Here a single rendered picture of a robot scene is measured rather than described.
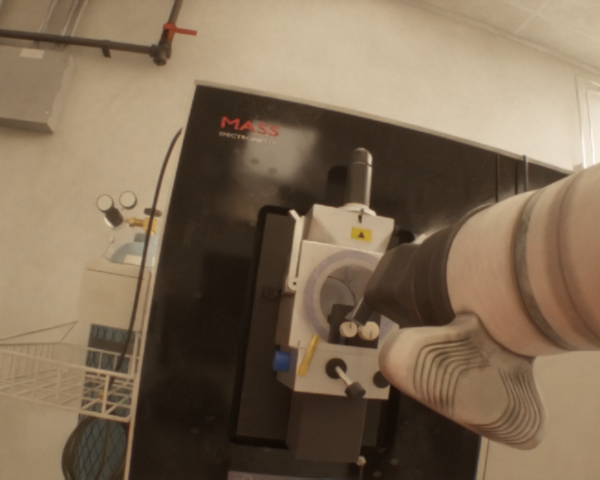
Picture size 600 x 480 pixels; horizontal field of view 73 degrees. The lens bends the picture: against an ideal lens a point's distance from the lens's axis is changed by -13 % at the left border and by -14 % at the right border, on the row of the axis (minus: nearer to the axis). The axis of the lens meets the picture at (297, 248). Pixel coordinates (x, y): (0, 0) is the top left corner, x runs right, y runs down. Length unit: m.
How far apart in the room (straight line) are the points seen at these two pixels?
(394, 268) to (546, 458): 0.43
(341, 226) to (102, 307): 0.48
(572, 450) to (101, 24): 2.06
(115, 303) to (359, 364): 0.50
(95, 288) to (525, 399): 0.70
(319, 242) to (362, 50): 1.70
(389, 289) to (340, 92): 1.69
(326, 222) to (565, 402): 0.41
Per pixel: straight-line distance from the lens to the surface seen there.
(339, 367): 0.39
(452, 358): 0.20
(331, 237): 0.44
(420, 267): 0.25
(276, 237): 0.51
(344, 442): 0.45
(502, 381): 0.22
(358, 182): 0.47
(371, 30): 2.19
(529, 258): 0.17
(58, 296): 1.72
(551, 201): 0.18
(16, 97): 1.90
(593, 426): 0.71
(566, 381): 0.67
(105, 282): 0.81
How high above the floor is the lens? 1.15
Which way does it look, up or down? 12 degrees up
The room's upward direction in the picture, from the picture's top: 7 degrees clockwise
